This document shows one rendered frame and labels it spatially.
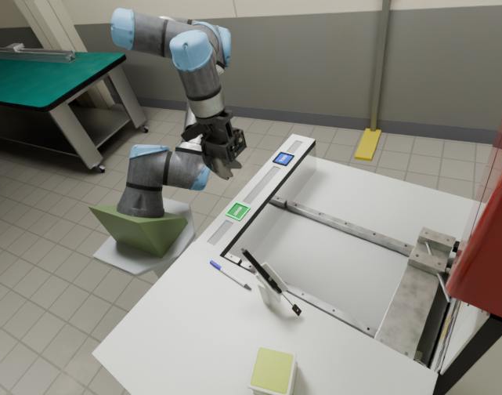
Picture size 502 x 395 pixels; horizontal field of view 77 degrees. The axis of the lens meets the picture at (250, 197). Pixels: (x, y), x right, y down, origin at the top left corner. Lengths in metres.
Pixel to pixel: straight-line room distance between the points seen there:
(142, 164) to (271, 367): 0.70
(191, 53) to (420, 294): 0.73
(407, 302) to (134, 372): 0.63
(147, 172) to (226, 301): 0.49
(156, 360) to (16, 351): 1.71
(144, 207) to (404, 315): 0.78
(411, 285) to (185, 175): 0.71
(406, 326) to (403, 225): 0.35
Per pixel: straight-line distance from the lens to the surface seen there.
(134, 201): 1.06
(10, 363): 2.42
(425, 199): 1.17
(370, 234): 1.01
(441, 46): 2.50
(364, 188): 1.17
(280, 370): 0.64
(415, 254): 0.92
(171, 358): 0.78
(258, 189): 1.00
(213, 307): 0.79
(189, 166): 1.04
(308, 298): 0.89
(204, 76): 0.66
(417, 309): 0.87
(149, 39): 0.76
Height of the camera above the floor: 1.65
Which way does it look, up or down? 45 degrees down
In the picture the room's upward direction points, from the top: 15 degrees counter-clockwise
